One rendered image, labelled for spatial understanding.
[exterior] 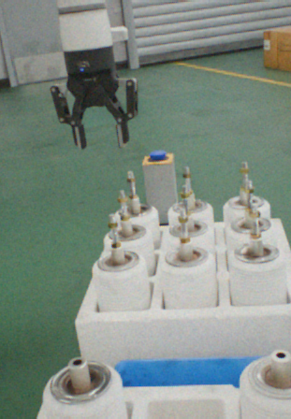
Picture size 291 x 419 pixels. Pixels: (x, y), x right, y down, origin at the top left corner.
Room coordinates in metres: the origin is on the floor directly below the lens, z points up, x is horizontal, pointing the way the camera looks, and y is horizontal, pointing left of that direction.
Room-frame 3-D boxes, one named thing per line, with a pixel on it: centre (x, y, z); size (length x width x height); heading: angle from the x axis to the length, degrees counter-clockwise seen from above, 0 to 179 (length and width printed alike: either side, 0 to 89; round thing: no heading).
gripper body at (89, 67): (0.85, 0.05, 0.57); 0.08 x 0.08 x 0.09
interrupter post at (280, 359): (0.50, -0.13, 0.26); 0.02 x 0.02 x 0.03
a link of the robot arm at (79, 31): (0.86, 0.05, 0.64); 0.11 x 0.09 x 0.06; 163
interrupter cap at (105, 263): (0.85, 0.05, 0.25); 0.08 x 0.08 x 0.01
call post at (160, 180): (1.24, -0.05, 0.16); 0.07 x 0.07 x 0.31; 81
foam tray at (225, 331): (0.95, -0.08, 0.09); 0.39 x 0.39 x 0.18; 81
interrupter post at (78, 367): (0.53, 0.10, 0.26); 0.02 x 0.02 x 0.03
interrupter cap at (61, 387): (0.53, 0.10, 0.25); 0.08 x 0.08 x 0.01
